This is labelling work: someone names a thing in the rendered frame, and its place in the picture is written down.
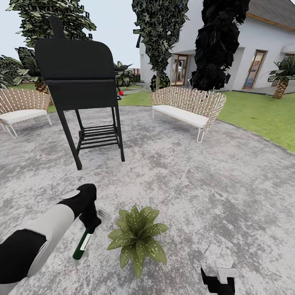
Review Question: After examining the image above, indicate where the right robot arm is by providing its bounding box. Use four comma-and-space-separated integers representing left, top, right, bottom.
201, 268, 239, 295

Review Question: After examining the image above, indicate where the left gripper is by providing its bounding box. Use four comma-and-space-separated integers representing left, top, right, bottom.
79, 208, 101, 232

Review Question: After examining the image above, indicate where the insectifuge atomizer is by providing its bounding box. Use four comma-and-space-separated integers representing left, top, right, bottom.
73, 227, 93, 260

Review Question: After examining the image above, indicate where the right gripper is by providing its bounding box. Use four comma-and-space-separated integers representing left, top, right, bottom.
201, 268, 235, 295

